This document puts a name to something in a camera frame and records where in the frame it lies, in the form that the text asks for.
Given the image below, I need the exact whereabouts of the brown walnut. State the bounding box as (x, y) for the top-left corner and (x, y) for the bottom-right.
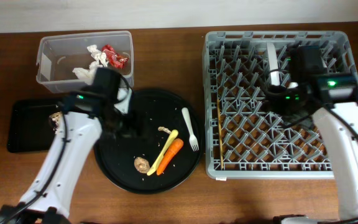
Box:
(134, 157), (150, 174)

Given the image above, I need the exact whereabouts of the white tissue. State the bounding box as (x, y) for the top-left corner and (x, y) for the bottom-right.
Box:
(72, 61), (103, 85)

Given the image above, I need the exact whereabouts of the grey plate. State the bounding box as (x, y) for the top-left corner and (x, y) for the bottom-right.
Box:
(266, 42), (280, 86)

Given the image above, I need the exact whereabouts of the yellow plastic knife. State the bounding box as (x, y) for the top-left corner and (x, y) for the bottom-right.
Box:
(147, 129), (178, 175)

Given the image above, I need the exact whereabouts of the red snack wrapper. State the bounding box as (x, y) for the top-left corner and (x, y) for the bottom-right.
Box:
(102, 45), (129, 69)

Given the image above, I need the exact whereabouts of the orange carrot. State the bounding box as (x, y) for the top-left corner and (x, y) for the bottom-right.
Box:
(157, 138), (184, 175)

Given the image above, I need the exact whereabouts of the small tissue piece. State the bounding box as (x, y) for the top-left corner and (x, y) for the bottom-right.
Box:
(87, 45), (108, 69)

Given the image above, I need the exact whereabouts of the white plastic fork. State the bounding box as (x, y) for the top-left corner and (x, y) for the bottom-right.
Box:
(181, 108), (199, 152)

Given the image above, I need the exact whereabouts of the wooden chopstick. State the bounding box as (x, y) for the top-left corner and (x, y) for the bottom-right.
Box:
(217, 98), (224, 170)

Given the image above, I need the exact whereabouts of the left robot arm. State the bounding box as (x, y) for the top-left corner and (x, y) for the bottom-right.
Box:
(0, 68), (144, 223)

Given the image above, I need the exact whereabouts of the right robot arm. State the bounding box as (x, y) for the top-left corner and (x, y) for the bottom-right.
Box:
(264, 45), (358, 223)

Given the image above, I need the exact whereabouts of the grey dishwasher rack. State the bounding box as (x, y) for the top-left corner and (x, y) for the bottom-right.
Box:
(203, 31), (358, 179)

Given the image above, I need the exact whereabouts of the clear plastic waste bin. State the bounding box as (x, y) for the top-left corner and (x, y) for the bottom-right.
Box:
(36, 30), (134, 93)

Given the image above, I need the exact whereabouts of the round black serving tray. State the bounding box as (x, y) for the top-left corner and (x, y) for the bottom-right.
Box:
(94, 89), (204, 194)

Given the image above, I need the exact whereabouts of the black rectangular tray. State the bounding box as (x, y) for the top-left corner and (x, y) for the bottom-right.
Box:
(7, 98), (61, 153)

